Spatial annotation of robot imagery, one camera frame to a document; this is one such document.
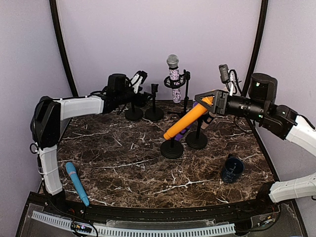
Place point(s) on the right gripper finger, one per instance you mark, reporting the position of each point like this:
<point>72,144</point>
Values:
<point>212,93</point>
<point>205,104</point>

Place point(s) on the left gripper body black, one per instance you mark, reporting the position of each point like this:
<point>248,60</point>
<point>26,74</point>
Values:
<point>140,100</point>

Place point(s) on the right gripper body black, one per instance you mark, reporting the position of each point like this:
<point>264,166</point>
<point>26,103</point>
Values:
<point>221,109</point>

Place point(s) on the orange microphone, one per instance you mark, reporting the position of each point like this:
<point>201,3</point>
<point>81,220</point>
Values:
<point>190,117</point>

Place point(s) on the pink microphone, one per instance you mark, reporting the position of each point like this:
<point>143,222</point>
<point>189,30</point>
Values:
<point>207,119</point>

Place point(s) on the black stand of blue microphone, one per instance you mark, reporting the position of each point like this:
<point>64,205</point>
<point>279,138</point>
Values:
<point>133,114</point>

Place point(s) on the purple microphone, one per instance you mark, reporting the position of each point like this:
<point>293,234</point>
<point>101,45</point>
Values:
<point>181,134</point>

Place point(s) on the black stand of orange microphone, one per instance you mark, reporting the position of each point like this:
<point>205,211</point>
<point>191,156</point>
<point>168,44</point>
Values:
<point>154,113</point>

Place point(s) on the black stand of pink microphone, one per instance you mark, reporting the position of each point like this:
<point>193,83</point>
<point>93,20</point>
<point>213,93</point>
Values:
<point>197,139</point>

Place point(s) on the black stand of purple microphone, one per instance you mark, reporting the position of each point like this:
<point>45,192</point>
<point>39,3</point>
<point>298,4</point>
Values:
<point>172,149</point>

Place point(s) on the blue microphone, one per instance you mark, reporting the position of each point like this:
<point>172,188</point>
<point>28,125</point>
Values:
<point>71,170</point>

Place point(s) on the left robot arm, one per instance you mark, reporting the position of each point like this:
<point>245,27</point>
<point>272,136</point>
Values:
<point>50,112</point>

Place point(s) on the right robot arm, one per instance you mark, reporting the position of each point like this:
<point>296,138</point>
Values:
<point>280,120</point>

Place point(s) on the silver glitter microphone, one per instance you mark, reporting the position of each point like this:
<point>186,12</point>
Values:
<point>172,62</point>

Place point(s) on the dark blue mug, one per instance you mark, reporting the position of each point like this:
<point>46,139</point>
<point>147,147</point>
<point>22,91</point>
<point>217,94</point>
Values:
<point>232,169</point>

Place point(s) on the small circuit board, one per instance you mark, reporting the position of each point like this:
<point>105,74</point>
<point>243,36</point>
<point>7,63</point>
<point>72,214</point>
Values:
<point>81,228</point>

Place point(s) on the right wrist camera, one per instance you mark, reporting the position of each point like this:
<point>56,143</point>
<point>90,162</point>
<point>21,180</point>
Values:
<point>230,79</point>

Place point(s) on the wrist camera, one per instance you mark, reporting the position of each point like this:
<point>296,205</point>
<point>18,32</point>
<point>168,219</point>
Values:
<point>230,79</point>
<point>137,80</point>

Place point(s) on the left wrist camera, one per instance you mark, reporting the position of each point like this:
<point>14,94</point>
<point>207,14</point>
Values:
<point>137,80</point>

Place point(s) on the black tripod shock-mount stand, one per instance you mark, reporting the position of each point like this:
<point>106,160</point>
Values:
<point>184,79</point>

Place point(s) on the white slotted cable duct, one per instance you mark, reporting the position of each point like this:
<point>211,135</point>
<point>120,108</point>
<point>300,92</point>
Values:
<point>133,229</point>

